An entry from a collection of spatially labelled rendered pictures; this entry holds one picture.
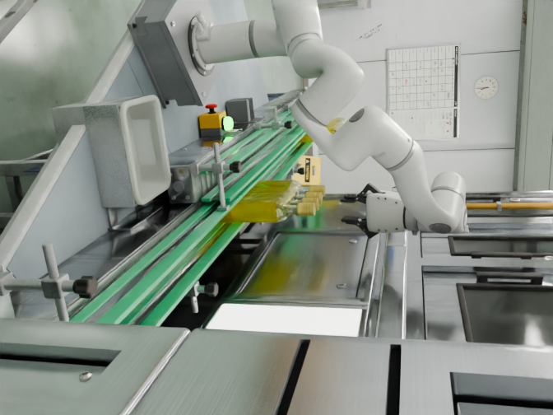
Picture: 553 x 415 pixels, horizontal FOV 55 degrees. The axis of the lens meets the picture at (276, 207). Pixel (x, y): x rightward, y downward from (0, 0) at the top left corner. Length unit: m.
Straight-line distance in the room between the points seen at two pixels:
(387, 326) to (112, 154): 0.67
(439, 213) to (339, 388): 0.84
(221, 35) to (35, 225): 0.68
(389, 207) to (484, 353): 0.95
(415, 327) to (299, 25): 0.69
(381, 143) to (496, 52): 6.20
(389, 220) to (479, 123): 6.03
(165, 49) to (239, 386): 1.12
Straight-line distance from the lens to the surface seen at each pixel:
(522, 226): 1.75
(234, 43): 1.41
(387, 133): 1.09
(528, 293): 1.37
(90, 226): 1.19
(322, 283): 1.28
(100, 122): 1.17
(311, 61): 1.15
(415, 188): 1.14
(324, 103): 1.12
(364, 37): 7.18
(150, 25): 1.37
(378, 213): 1.33
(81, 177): 1.17
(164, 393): 0.37
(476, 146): 7.36
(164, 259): 1.07
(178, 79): 1.44
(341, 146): 1.08
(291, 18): 1.24
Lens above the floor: 1.41
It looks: 14 degrees down
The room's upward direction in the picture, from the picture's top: 90 degrees clockwise
